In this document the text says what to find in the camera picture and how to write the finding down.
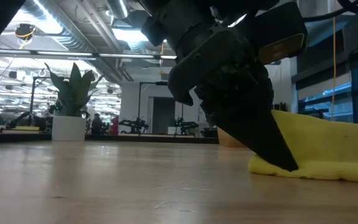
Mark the translucent orange plastic basket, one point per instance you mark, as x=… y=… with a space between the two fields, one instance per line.
x=228 y=140

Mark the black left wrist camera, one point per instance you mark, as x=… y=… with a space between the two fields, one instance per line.
x=278 y=28

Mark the black background robot arm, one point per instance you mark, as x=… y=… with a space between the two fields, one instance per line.
x=135 y=124
x=186 y=126

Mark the person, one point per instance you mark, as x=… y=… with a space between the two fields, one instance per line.
x=96 y=124

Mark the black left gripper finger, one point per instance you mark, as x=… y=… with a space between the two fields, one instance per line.
x=259 y=140

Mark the red background object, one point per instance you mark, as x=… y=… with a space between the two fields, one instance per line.
x=114 y=126

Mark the black gantry frame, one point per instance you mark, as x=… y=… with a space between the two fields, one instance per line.
x=31 y=93
x=154 y=83

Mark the potted green plant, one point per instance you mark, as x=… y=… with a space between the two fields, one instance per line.
x=68 y=127

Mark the bright ceiling light panel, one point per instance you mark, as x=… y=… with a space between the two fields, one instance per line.
x=129 y=35

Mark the black ceiling dome device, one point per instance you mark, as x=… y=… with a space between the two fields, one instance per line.
x=25 y=31

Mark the background work table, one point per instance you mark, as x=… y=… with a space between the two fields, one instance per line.
x=160 y=135

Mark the silver ribbed ceiling duct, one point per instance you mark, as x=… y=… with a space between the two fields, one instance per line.
x=70 y=40

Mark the yellow microfiber towel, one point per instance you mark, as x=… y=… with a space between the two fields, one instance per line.
x=322 y=149

